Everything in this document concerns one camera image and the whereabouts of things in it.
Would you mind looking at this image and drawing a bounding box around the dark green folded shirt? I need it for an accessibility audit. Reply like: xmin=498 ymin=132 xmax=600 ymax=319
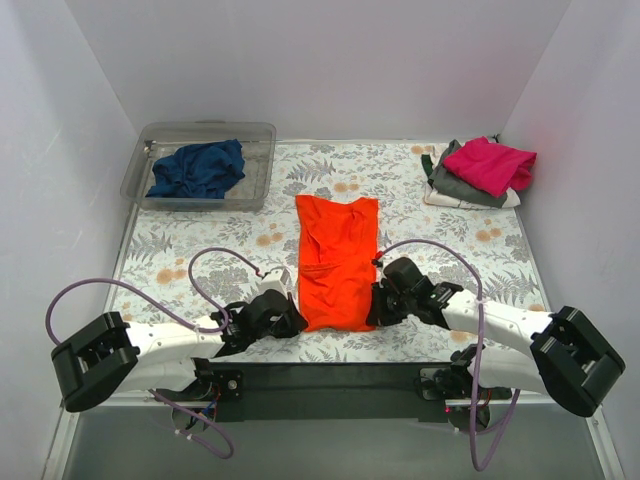
xmin=421 ymin=154 xmax=434 ymax=179

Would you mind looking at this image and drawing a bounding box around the floral table mat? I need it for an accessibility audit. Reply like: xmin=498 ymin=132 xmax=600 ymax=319
xmin=113 ymin=143 xmax=545 ymax=363

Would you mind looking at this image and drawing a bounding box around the pink folded t shirt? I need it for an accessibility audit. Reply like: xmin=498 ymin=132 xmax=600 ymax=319
xmin=443 ymin=137 xmax=537 ymax=198

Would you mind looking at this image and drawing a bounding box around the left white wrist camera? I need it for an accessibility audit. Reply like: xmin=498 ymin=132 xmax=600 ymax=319
xmin=257 ymin=267 xmax=291 ymax=298

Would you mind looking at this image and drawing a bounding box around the clear plastic bin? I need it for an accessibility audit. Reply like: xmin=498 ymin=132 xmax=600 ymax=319
xmin=120 ymin=121 xmax=276 ymax=212

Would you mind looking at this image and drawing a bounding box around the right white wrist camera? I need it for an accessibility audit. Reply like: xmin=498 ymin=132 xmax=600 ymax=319
xmin=371 ymin=251 xmax=395 ymax=288

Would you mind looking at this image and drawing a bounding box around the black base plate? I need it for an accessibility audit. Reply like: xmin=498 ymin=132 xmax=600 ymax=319
xmin=161 ymin=360 xmax=471 ymax=422

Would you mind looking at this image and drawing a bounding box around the grey folded t shirt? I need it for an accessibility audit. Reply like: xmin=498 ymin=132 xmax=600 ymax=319
xmin=426 ymin=139 xmax=507 ymax=209

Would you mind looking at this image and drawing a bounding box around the orange t shirt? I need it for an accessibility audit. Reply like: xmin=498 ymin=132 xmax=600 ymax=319
xmin=296 ymin=195 xmax=379 ymax=332

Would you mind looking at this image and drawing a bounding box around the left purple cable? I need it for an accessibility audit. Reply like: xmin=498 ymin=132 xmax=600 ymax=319
xmin=44 ymin=247 xmax=266 ymax=460

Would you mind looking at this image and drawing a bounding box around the blue t shirt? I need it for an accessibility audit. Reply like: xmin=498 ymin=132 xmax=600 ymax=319
xmin=146 ymin=139 xmax=245 ymax=199

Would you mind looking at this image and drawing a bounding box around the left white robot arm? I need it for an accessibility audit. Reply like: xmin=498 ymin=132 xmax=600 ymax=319
xmin=51 ymin=289 xmax=308 ymax=413

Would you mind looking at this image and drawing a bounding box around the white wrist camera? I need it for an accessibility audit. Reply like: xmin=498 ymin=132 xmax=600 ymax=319
xmin=257 ymin=267 xmax=291 ymax=298
xmin=371 ymin=251 xmax=395 ymax=288

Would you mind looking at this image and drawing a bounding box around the white folded shirt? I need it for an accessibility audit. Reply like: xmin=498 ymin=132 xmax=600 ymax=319
xmin=423 ymin=185 xmax=521 ymax=210

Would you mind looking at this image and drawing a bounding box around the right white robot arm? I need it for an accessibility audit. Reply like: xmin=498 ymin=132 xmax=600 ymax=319
xmin=366 ymin=258 xmax=626 ymax=417

